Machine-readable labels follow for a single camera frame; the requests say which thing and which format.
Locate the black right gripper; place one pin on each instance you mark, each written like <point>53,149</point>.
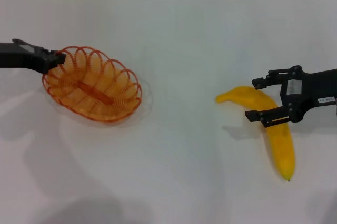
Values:
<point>316,87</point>

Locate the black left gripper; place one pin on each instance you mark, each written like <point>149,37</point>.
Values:
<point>18,58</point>

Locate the yellow banana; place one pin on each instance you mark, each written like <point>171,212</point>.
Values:
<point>280,147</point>

